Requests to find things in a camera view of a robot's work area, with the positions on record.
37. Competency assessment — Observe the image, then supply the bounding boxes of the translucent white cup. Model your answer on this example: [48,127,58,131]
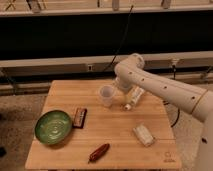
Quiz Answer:
[99,85,115,107]

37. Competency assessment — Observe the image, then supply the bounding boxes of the green ceramic bowl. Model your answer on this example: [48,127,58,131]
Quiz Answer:
[34,110,72,145]

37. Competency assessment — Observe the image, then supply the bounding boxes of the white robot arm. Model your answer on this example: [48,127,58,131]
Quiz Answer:
[114,53,213,171]

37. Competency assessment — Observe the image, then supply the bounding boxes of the white plastic bottle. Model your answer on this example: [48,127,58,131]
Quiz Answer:
[124,87,145,110]

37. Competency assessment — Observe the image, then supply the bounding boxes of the white wrapped packet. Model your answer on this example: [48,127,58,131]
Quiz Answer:
[133,124,155,147]

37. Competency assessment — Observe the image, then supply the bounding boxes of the wooden table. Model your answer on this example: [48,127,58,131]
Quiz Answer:
[25,80,181,170]

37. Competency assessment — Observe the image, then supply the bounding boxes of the brown chocolate bar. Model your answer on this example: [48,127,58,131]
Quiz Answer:
[73,108,87,129]

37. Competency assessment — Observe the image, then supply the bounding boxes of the red-brown sausage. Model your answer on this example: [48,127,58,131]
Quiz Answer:
[88,143,110,162]

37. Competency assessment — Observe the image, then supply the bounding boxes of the black cable by table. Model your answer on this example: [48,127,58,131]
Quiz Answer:
[163,99,181,128]

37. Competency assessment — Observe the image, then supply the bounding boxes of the black hanging cable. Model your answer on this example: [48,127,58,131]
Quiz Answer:
[102,4,135,72]

